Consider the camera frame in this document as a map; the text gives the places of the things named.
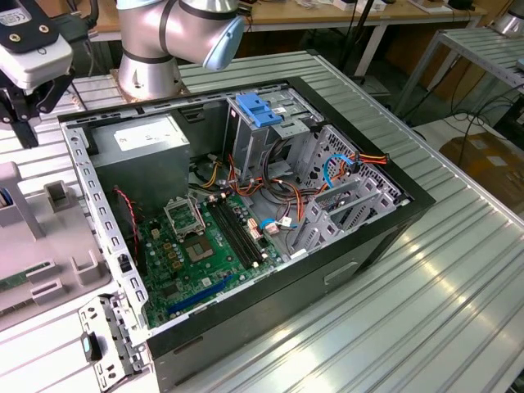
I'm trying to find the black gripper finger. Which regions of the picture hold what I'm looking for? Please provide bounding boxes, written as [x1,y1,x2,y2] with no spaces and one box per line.
[25,71,75,149]
[0,86,29,149]

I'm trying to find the red yellow power wire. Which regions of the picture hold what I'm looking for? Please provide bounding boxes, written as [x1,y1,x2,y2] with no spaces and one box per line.
[350,150,389,167]

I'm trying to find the metal disk bay cage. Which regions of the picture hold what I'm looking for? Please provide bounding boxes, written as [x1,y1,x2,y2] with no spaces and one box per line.
[286,124,410,261]

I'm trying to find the grey power supply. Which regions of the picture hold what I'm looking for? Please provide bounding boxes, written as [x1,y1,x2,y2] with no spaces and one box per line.
[88,114,192,214]

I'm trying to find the grey parts rack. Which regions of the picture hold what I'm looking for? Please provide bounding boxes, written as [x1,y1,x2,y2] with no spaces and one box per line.
[0,161,112,328]

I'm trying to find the green RAM stick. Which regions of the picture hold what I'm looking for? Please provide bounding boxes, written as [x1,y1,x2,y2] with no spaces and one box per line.
[0,264,52,291]

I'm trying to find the metal socket cover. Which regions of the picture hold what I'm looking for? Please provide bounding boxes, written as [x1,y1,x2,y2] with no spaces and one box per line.
[162,195,206,239]

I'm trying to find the metal optical drive cage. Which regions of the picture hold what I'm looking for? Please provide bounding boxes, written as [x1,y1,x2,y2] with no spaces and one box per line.
[223,88,324,183]

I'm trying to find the blue drive latch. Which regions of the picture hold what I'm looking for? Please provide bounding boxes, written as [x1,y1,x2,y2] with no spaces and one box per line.
[236,94,283,129]

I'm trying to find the CPU socket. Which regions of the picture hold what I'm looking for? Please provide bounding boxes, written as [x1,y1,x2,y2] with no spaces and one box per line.
[179,233,218,265]

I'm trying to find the black RAM slot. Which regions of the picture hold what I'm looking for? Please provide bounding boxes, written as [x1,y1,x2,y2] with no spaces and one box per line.
[219,198,266,266]
[206,200,255,270]

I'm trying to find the green motherboard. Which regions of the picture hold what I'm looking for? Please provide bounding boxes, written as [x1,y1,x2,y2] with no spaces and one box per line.
[137,192,286,328]

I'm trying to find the blue expansion slot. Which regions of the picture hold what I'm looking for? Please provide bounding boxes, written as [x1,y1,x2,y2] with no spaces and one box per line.
[165,273,235,317]

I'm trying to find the black blue latch clip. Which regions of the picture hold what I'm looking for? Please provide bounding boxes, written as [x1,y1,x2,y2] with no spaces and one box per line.
[80,332,103,361]

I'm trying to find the long wooden desk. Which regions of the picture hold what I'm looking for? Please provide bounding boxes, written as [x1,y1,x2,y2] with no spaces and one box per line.
[0,0,490,79]

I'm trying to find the black tripod stand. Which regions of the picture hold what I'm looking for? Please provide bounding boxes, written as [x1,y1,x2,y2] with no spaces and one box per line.
[337,0,380,77]

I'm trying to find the black open PC case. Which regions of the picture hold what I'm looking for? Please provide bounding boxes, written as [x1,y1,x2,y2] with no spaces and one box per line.
[56,75,437,390]

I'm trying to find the brown cardboard box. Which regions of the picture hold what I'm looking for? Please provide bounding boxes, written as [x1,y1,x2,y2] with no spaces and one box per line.
[440,130,524,206]
[425,44,496,103]

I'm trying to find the metal slat side table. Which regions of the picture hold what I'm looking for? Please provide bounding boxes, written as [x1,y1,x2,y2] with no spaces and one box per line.
[395,27,524,120]

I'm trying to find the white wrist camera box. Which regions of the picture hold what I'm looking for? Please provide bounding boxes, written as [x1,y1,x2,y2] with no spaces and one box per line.
[0,34,75,96]

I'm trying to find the black camera bracket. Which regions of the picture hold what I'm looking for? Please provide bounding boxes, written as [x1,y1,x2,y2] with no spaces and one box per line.
[0,0,61,54]

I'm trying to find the red black fan wire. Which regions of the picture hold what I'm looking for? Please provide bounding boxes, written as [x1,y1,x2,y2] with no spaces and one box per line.
[114,187,138,245]

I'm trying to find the yellow black power wires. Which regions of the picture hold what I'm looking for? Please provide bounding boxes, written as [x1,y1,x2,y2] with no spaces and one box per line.
[190,153,226,192]

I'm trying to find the orange black wire bundle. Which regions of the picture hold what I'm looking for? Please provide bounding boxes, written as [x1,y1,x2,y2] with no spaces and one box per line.
[227,153,328,230]

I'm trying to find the hinged metal slot bracket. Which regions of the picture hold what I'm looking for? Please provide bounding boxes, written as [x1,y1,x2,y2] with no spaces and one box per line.
[77,292,152,390]

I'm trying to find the small blue white wire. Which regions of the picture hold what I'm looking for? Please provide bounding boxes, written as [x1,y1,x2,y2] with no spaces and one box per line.
[257,216,298,237]

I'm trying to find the blue data wire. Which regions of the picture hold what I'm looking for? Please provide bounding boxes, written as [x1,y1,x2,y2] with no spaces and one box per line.
[322,153,357,189]

